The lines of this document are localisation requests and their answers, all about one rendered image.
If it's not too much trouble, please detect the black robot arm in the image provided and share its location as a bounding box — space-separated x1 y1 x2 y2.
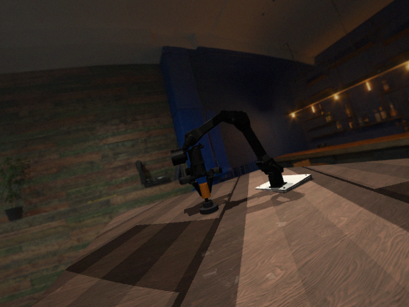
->
170 111 288 188

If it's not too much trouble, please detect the orange cylindrical knob with hole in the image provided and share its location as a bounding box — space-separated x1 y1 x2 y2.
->
199 183 211 199

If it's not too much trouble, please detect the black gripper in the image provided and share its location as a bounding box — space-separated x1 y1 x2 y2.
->
179 159 222 196

